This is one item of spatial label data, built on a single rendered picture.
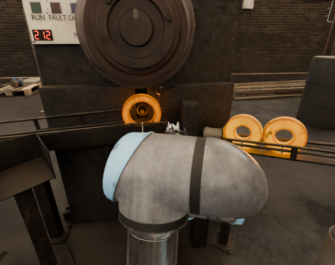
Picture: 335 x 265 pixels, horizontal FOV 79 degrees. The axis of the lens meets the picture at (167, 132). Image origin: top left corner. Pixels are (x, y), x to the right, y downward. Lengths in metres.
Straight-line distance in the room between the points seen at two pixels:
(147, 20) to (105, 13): 0.15
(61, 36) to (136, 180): 0.91
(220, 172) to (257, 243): 1.19
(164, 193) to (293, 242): 1.31
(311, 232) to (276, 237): 0.24
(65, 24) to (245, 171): 0.98
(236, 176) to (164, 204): 0.10
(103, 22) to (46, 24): 0.35
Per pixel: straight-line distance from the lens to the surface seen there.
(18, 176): 0.98
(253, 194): 0.30
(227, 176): 0.27
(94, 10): 0.90
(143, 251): 0.35
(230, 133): 0.96
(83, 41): 0.95
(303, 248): 1.54
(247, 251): 1.39
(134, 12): 0.83
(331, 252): 0.90
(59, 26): 1.11
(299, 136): 0.93
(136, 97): 0.96
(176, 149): 0.28
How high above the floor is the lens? 1.08
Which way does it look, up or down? 24 degrees down
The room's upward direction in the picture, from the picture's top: straight up
